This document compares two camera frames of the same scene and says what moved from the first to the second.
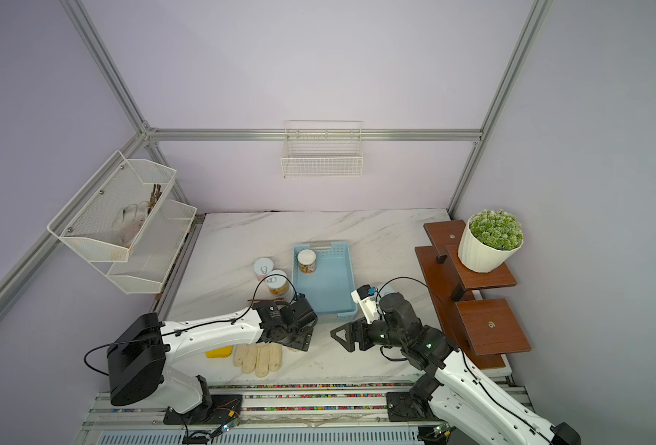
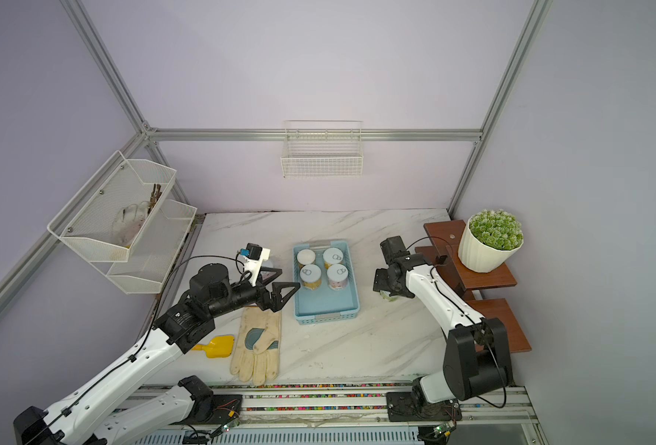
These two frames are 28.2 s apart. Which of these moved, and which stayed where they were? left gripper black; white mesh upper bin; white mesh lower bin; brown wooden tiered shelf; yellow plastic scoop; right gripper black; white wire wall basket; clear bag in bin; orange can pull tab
Moved: right gripper black; left gripper black; orange can pull tab
Stayed: white mesh upper bin; white mesh lower bin; white wire wall basket; yellow plastic scoop; clear bag in bin; brown wooden tiered shelf
